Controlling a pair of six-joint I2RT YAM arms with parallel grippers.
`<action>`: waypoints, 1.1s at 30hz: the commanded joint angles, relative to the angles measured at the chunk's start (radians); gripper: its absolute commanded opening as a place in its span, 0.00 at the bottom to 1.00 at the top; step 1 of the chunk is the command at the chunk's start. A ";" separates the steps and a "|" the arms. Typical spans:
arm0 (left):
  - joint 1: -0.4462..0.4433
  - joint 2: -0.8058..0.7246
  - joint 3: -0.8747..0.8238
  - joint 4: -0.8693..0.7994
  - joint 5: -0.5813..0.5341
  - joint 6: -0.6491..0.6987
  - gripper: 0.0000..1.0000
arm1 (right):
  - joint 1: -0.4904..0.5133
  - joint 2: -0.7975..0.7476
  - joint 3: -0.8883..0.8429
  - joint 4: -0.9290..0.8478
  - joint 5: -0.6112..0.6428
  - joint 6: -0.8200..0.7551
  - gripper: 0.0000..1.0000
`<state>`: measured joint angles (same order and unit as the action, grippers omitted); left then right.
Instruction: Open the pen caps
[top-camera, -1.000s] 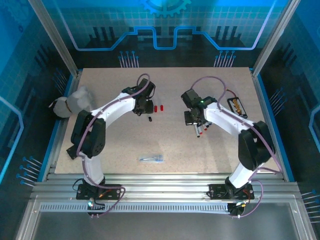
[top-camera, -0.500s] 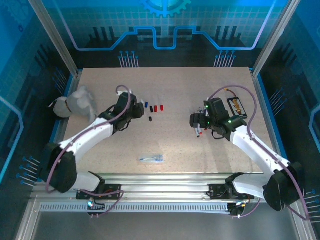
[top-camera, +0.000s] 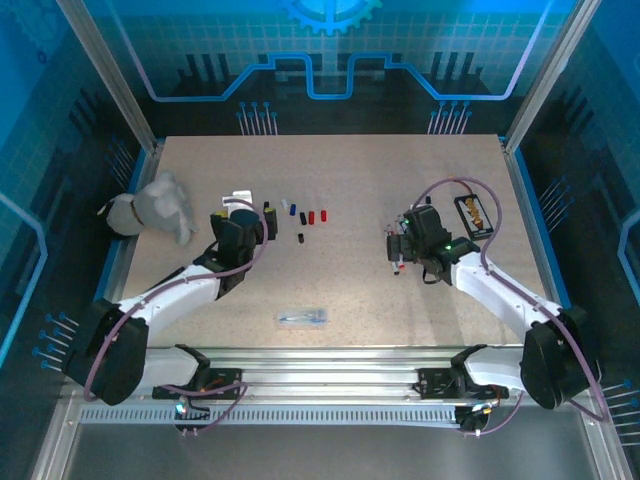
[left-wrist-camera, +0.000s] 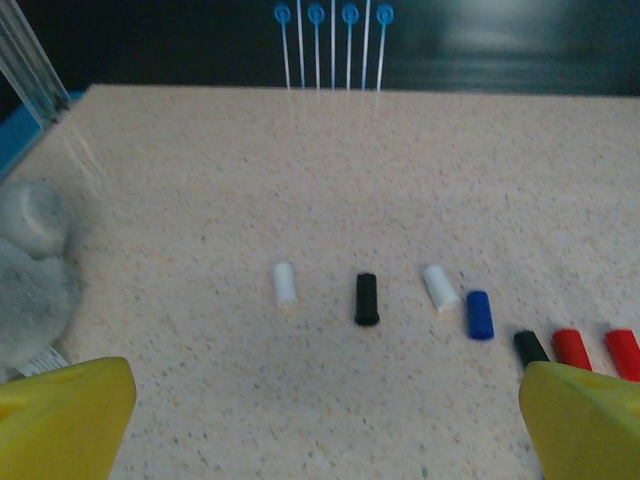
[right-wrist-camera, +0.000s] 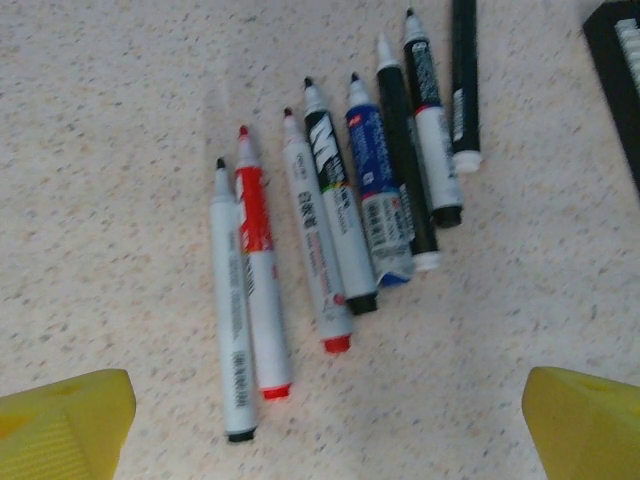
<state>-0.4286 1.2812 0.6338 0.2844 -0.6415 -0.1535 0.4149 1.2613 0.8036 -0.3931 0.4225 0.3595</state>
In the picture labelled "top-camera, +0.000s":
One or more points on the aluminium frame post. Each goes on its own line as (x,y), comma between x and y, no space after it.
(545,75)
(115,80)

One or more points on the black tray with items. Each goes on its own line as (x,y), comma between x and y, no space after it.
(475,217)

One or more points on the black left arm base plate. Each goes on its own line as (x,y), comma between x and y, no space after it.
(230,382)

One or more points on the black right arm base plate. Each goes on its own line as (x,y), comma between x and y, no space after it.
(430,382)

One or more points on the red whiteboard marker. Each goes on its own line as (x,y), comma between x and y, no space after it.
(402,266)

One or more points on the slotted aluminium rail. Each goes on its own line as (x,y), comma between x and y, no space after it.
(325,415)

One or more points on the aluminium front rail beam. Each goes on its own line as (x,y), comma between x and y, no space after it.
(325,372)

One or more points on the aluminium side rail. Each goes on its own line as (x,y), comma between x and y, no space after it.
(537,240)
(125,250)

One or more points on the grey plush toy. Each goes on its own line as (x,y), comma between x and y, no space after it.
(150,210)

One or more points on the steel bottom tray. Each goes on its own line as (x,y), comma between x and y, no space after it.
(325,455)

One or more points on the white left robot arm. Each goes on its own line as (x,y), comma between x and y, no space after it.
(165,295)

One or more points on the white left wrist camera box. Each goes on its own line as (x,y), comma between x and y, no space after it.
(240,194)

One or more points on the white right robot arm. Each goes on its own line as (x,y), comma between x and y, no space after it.
(490,290)

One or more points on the clear plastic bag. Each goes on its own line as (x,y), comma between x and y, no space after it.
(302,316)

